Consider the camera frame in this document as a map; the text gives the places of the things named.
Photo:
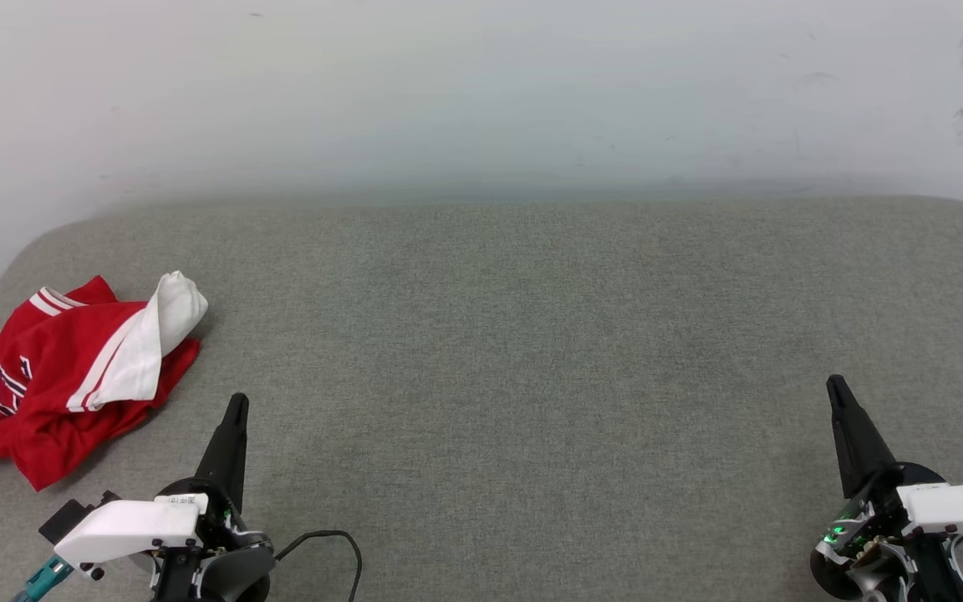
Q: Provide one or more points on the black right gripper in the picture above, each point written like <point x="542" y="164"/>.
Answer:
<point x="862" y="518"/>

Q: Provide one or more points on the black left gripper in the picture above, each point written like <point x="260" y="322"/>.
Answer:
<point x="218" y="522"/>

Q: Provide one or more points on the red white basketball jersey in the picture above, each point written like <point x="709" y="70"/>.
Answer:
<point x="55" y="359"/>

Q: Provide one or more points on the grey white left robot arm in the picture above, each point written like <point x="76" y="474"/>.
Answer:
<point x="239" y="579"/>

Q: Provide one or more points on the grey fabric sofa cushion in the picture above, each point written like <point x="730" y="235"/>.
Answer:
<point x="490" y="334"/>

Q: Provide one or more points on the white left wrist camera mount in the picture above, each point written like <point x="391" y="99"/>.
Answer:
<point x="130" y="527"/>

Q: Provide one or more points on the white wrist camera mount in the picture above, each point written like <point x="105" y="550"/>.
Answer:
<point x="962" y="510"/>
<point x="130" y="527"/>

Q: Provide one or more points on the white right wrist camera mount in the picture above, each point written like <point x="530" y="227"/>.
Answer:
<point x="962" y="510"/>

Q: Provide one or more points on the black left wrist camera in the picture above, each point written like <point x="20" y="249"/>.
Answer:
<point x="68" y="518"/>

